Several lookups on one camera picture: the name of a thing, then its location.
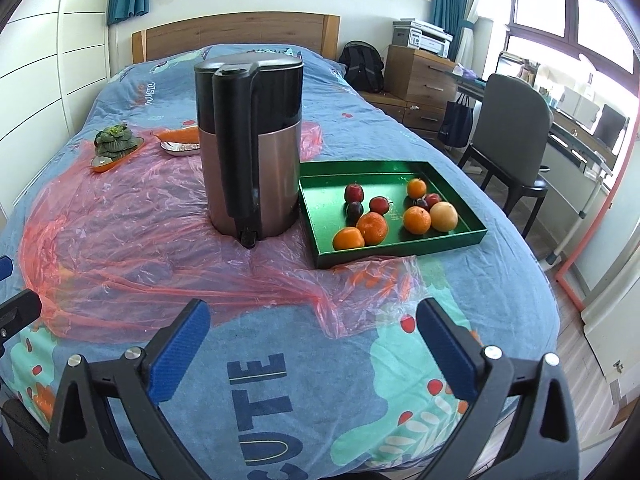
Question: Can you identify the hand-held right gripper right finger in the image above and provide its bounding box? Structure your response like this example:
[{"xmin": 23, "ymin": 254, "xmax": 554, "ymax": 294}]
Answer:
[{"xmin": 416, "ymin": 297, "xmax": 581, "ymax": 480}]

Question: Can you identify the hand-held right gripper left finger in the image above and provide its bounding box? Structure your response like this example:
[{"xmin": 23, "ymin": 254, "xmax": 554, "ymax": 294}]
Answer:
[{"xmin": 47, "ymin": 298, "xmax": 212, "ymax": 480}]

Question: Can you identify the yellow apple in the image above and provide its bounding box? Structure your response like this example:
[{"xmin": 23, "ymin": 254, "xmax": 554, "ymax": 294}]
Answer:
[{"xmin": 429, "ymin": 201, "xmax": 459, "ymax": 232}]

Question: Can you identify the large bumpy orange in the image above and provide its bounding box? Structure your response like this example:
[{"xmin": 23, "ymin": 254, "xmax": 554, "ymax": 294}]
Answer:
[{"xmin": 356, "ymin": 212, "xmax": 389, "ymax": 246}]

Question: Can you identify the green tray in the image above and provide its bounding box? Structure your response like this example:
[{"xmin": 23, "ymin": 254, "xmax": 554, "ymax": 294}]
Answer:
[{"xmin": 298, "ymin": 160, "xmax": 488, "ymax": 271}]

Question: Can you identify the pink plastic sheet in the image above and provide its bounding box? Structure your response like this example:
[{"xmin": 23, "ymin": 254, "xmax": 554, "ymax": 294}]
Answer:
[{"xmin": 20, "ymin": 120, "xmax": 418, "ymax": 341}]

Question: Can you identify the orange plate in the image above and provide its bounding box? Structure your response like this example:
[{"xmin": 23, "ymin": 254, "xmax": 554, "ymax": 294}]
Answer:
[{"xmin": 90, "ymin": 137, "xmax": 147, "ymax": 174}]

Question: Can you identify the green bok choy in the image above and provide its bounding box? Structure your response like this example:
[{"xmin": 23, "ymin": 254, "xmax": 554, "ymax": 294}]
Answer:
[{"xmin": 94, "ymin": 125, "xmax": 139, "ymax": 158}]

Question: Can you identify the copper and black electric kettle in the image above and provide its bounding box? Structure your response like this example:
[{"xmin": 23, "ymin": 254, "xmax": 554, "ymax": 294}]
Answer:
[{"xmin": 194, "ymin": 51, "xmax": 304, "ymax": 248}]

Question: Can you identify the white plate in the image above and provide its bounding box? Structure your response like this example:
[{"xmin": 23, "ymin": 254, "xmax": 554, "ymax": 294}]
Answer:
[{"xmin": 160, "ymin": 141, "xmax": 201, "ymax": 156}]

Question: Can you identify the white wardrobe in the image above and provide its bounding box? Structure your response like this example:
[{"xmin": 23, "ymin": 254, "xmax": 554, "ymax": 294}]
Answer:
[{"xmin": 0, "ymin": 0, "xmax": 113, "ymax": 186}]

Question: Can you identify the carrot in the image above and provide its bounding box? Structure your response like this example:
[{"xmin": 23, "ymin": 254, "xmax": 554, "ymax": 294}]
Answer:
[{"xmin": 152, "ymin": 126, "xmax": 201, "ymax": 145}]

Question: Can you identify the black tote bag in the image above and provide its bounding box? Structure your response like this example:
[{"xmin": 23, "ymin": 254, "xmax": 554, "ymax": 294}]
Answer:
[{"xmin": 439, "ymin": 94, "xmax": 474, "ymax": 149}]

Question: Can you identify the grey chair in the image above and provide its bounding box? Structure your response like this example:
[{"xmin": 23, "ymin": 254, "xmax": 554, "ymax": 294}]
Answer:
[{"xmin": 457, "ymin": 73, "xmax": 555, "ymax": 238}]

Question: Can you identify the glass desk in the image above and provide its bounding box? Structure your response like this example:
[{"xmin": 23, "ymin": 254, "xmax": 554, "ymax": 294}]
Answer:
[{"xmin": 452, "ymin": 67, "xmax": 621, "ymax": 176}]

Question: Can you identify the black monitor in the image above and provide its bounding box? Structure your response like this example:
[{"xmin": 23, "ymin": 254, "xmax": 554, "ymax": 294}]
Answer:
[{"xmin": 592, "ymin": 104, "xmax": 628, "ymax": 153}]

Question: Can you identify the wooden drawer cabinet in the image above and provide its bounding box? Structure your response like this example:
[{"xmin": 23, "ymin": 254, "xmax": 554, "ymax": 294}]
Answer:
[{"xmin": 382, "ymin": 44, "xmax": 473, "ymax": 133}]

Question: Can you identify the white box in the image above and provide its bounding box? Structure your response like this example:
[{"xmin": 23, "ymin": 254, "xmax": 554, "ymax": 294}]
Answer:
[{"xmin": 562, "ymin": 86, "xmax": 601, "ymax": 122}]

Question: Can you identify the black backpack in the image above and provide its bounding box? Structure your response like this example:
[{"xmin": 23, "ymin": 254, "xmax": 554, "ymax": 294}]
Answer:
[{"xmin": 338, "ymin": 41, "xmax": 385, "ymax": 93}]

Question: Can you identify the white printer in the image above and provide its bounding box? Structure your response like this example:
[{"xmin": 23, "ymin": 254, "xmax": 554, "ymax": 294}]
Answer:
[{"xmin": 391, "ymin": 20, "xmax": 453, "ymax": 58}]

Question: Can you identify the wooden headboard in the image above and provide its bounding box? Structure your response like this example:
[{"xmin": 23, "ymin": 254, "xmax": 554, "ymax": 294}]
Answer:
[{"xmin": 131, "ymin": 11, "xmax": 341, "ymax": 66}]

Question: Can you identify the window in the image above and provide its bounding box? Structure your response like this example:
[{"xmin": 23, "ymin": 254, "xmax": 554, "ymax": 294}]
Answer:
[{"xmin": 492, "ymin": 0, "xmax": 640, "ymax": 126}]

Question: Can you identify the pink frame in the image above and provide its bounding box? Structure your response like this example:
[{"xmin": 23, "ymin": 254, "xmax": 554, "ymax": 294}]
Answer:
[{"xmin": 555, "ymin": 125, "xmax": 640, "ymax": 311}]

